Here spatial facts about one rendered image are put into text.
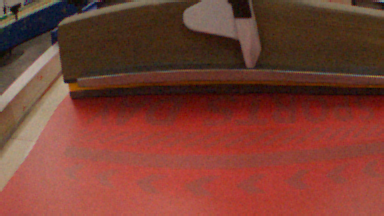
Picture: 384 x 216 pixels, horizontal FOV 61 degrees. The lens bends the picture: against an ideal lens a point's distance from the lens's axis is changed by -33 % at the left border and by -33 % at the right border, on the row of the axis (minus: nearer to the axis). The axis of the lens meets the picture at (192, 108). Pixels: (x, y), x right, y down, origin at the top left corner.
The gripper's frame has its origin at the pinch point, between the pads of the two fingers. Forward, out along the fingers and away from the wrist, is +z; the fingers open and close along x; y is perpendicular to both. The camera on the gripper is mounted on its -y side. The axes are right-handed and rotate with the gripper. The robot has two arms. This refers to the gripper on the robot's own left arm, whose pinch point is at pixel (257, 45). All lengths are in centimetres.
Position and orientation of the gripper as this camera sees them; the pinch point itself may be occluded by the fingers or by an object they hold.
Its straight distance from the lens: 39.5
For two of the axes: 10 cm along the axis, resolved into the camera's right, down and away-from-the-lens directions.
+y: -9.6, 0.4, 2.6
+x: -2.1, 4.7, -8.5
